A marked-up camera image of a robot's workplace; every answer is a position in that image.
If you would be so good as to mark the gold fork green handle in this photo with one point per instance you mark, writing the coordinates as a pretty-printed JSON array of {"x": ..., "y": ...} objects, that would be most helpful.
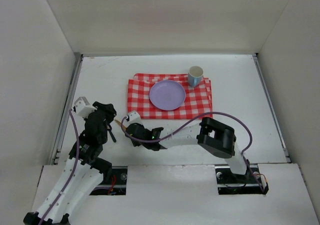
[{"x": 109, "y": 129}]

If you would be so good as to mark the right aluminium table rail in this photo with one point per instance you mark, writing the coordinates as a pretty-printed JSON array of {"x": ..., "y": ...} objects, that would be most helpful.
[{"x": 271, "y": 107}]

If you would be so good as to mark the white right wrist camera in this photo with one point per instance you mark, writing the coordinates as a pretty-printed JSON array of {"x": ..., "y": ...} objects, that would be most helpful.
[{"x": 133, "y": 117}]

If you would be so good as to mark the gold knife green handle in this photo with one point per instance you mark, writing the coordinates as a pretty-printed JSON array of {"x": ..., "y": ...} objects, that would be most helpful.
[{"x": 120, "y": 124}]

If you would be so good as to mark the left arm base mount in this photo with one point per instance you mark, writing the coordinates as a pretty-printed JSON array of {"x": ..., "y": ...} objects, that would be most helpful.
[{"x": 114, "y": 183}]

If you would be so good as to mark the red white checkered cloth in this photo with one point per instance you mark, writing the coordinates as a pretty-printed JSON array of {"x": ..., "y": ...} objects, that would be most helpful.
[{"x": 198, "y": 99}]

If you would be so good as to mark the left aluminium table rail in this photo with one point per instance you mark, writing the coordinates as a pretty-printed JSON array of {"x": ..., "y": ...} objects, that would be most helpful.
[{"x": 62, "y": 126}]

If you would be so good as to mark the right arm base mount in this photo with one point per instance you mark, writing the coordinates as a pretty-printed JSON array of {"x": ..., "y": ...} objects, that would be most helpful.
[{"x": 252, "y": 183}]

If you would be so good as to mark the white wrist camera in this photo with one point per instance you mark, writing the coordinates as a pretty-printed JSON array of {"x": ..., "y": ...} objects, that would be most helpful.
[
  {"x": 83, "y": 108},
  {"x": 133, "y": 117}
]

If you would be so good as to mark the blue white mug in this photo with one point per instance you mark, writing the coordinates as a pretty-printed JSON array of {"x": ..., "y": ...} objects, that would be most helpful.
[{"x": 195, "y": 76}]

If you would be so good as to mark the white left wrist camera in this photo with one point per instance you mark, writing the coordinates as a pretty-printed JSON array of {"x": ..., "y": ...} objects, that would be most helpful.
[{"x": 83, "y": 108}]

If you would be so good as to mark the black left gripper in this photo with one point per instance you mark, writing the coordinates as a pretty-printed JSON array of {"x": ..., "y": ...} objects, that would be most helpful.
[{"x": 105, "y": 109}]

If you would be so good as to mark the aluminium table rail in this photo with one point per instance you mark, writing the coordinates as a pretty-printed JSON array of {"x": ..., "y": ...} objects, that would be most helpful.
[
  {"x": 271, "y": 107},
  {"x": 62, "y": 126}
]

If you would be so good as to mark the purple plastic plate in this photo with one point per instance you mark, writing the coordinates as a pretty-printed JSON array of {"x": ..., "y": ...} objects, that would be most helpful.
[{"x": 167, "y": 95}]

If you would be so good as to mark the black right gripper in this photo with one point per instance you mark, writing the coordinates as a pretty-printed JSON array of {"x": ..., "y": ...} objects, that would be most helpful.
[{"x": 130, "y": 130}]

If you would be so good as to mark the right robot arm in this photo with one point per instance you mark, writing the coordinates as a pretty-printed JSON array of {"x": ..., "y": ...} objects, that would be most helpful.
[{"x": 213, "y": 136}]

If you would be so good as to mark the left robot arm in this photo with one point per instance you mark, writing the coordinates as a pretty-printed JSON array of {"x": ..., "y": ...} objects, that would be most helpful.
[{"x": 84, "y": 169}]

